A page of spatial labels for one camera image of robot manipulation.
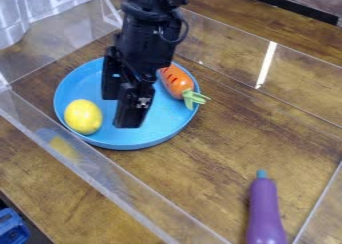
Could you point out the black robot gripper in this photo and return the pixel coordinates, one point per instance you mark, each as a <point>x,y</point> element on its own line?
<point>143,49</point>

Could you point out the yellow toy lemon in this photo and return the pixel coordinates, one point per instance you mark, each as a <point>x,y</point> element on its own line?
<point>83,116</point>

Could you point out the blue round tray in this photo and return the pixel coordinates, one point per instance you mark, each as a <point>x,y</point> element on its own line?
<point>168,115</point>

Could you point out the orange toy carrot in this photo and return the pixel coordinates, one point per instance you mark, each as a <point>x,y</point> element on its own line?
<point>180,85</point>

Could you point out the white sheer curtain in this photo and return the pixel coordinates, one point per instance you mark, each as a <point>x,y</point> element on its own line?
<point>18,13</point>

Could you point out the black bar in background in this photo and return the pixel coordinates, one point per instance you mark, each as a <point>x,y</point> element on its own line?
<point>303,10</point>

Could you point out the blue plastic object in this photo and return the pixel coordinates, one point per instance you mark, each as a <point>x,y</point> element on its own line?
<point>13,230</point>

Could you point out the purple toy eggplant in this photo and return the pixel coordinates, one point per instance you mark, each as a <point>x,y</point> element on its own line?
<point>264,228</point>

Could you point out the clear acrylic enclosure wall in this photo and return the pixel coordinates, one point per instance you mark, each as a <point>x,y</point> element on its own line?
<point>268,66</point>

